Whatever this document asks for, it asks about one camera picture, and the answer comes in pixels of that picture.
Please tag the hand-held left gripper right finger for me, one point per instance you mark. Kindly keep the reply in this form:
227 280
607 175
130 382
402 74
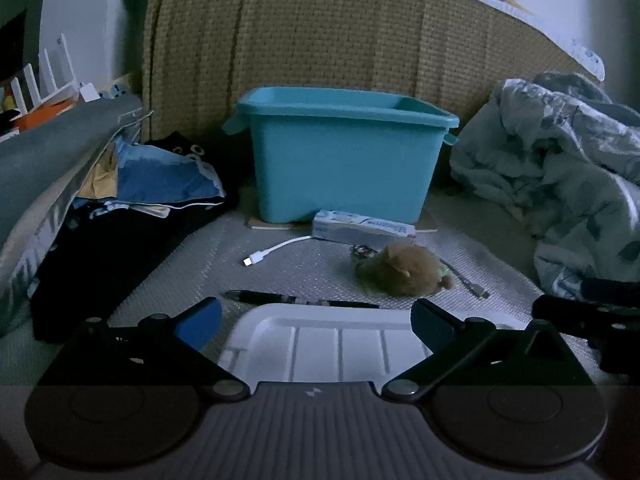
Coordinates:
429 325

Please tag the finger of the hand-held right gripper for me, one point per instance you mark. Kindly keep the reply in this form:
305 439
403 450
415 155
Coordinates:
565 315
615 291

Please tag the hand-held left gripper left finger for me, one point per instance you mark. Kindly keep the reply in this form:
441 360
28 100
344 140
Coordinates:
199 322

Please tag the brown plush toy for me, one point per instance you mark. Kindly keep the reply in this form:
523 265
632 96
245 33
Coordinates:
400 270

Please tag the black pen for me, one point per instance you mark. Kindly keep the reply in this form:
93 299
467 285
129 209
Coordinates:
300 300

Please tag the white plastic box lid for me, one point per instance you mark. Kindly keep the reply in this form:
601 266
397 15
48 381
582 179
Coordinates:
320 345

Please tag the white toothpaste box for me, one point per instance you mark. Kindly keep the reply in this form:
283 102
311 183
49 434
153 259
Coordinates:
360 227

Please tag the teal plastic storage box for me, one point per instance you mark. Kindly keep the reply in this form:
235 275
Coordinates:
340 160

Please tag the black clothing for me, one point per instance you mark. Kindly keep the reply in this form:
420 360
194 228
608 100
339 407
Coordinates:
100 270

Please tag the floral grey quilt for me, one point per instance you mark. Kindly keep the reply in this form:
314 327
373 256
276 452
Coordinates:
560 160

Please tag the blue cloth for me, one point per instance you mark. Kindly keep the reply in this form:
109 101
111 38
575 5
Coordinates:
160 180

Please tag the yellow cloth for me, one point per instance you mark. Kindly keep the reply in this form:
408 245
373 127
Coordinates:
100 182

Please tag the silver grey folded mat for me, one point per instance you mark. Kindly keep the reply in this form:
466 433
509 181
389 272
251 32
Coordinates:
30 260

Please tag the grey rolled blanket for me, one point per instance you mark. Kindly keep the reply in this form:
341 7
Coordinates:
40 160

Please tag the white power strip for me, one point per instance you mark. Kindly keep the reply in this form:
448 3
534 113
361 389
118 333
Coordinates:
115 89

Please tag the white plug adapter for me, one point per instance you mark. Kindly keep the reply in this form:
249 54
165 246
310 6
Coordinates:
89 92

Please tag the white router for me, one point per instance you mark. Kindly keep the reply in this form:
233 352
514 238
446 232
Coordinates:
67 60

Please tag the woven straw headboard mat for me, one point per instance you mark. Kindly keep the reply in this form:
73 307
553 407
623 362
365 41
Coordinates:
325 35

